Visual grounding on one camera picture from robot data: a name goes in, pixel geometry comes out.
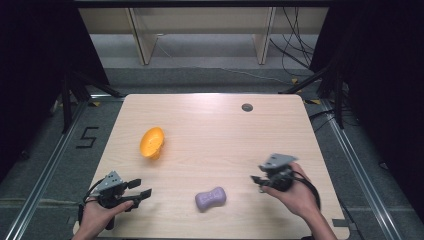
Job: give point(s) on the black curtain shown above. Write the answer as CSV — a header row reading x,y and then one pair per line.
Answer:
x,y
383,83
36,66

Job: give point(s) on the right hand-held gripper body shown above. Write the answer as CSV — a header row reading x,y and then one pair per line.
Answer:
x,y
278,173

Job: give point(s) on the beige desk with legs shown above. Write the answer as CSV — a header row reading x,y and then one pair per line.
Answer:
x,y
200,23

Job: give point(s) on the orange plastic bowl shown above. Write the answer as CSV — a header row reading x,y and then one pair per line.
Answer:
x,y
152,142

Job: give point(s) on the person's right hand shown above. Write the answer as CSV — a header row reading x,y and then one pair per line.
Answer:
x,y
295,193

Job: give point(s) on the aluminium floor rail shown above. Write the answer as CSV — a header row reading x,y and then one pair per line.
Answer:
x,y
40,180
358,166

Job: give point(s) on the grey table grommet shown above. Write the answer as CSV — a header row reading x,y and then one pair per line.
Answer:
x,y
247,107

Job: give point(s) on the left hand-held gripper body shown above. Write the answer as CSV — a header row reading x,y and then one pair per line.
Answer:
x,y
109,190

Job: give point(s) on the person's left hand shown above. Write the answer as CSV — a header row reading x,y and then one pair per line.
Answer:
x,y
100,216

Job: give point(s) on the black metal stand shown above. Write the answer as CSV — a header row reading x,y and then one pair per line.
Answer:
x,y
328,86
71,96

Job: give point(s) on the purple bone-shaped toy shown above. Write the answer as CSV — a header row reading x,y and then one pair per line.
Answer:
x,y
210,198

